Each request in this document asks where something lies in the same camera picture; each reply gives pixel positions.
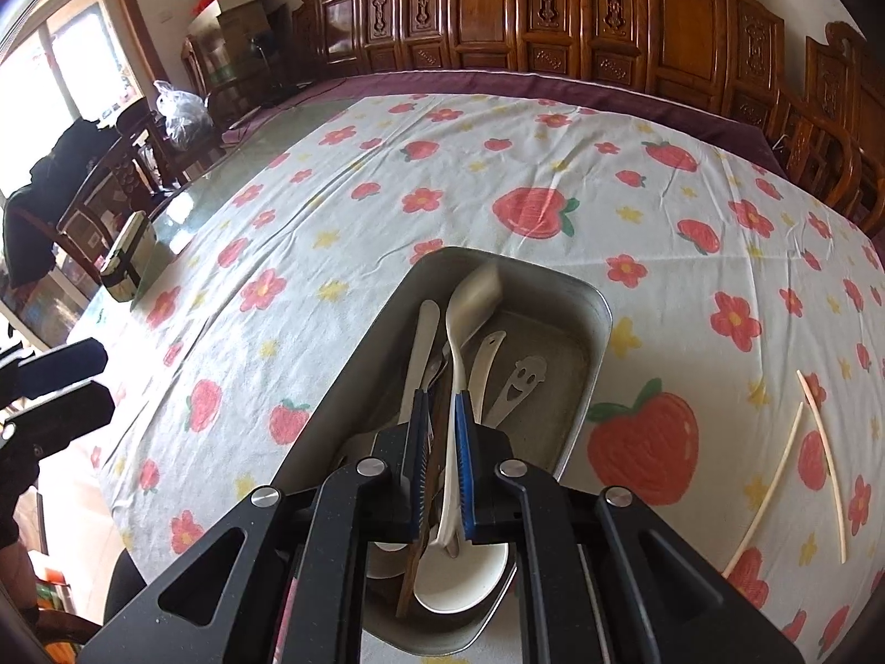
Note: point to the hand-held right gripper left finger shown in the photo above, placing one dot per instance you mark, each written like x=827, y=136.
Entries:
x=418, y=456

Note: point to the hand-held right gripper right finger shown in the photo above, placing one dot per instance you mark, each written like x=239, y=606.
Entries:
x=464, y=463

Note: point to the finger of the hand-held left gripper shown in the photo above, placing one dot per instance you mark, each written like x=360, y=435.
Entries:
x=62, y=363
x=69, y=415

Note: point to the metal smiley face spoon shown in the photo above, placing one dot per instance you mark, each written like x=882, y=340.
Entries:
x=532, y=370

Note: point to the stainless steel tray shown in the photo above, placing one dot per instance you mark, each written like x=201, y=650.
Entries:
x=553, y=387

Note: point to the white soup spoon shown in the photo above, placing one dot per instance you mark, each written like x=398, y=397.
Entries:
x=424, y=339
x=456, y=584

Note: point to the brown wooden chopstick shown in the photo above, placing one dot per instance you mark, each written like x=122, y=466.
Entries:
x=408, y=588

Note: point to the cream chopstick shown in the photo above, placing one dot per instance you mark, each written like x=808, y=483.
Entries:
x=774, y=491
x=833, y=477

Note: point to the small tissue box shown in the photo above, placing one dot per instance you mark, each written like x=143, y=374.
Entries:
x=128, y=256

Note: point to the wooden dining chair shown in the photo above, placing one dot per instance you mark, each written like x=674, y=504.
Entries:
x=110, y=187

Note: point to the black jacket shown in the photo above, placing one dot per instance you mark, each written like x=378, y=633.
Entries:
x=48, y=173

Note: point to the clear plastic bag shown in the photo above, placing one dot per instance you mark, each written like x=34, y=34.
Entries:
x=183, y=117

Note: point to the floral strawberry tablecloth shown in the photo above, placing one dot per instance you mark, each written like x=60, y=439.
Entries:
x=484, y=180

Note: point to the large cardboard box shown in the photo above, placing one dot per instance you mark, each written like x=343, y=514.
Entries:
x=235, y=31

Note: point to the carved wooden bench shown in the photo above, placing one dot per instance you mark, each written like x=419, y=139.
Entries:
x=553, y=14

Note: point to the window with wooden frame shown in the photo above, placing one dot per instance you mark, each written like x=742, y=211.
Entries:
x=83, y=62

